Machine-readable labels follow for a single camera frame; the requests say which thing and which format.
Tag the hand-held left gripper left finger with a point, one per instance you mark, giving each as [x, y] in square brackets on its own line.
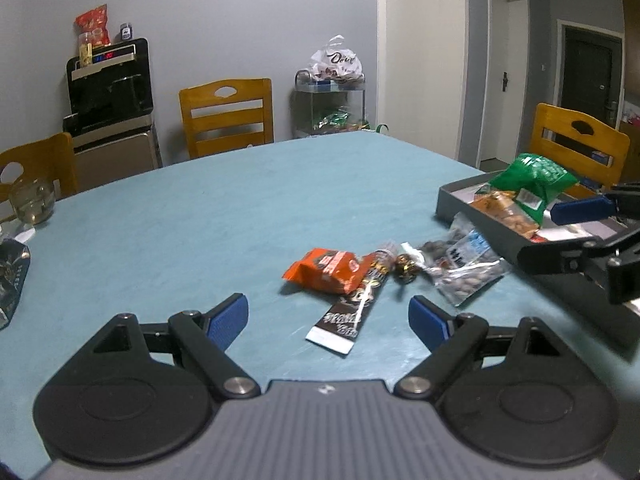
[227, 322]

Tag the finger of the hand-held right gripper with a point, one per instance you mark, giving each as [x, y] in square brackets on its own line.
[555, 260]
[582, 210]

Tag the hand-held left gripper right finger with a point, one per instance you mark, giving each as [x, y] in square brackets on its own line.
[427, 322]

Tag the gold candy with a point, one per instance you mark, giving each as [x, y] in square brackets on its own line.
[407, 270]

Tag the clear bag of nuts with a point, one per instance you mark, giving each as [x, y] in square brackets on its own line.
[465, 280]

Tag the green snack packet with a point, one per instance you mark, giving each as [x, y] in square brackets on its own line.
[535, 177]

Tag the tan packet of snack balls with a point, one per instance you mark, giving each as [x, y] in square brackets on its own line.
[505, 212]

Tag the long dark brown snack packet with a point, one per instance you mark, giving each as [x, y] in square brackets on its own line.
[350, 312]

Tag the dark grey box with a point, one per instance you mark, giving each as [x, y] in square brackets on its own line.
[475, 222]

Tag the orange seed packet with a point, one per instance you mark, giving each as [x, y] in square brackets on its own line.
[325, 270]

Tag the wooden chair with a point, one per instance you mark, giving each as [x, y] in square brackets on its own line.
[575, 147]
[227, 125]
[42, 160]

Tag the dark door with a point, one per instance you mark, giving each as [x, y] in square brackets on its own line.
[590, 75]

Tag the white door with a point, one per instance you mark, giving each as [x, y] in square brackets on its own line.
[506, 75]

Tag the black snack bag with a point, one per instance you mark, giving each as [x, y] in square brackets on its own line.
[12, 280]

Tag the glass bowl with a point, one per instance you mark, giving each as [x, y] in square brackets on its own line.
[32, 202]

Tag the glass fish tank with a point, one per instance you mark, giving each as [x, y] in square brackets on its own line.
[330, 105]

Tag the black tea bar machine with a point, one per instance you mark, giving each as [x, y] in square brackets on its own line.
[110, 95]

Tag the white plastic bag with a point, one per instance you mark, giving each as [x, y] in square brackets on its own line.
[337, 60]

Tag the small dark container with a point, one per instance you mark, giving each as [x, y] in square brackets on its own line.
[126, 33]

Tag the glass jar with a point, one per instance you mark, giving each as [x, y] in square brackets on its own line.
[86, 50]

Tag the red snack bag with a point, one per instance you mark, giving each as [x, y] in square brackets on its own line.
[94, 22]

